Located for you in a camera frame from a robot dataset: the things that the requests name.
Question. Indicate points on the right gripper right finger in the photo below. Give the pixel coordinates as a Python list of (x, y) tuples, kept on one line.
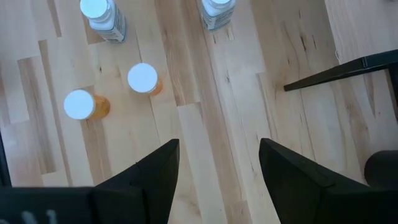
[(311, 205)]

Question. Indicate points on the white medicine bottle blue label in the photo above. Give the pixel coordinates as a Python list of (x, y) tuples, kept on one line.
[(105, 21), (217, 15)]

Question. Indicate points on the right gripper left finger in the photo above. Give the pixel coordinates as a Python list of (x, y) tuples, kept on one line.
[(124, 202)]

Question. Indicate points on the orange pill bottle white cap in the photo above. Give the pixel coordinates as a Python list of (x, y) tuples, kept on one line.
[(79, 104), (143, 77)]

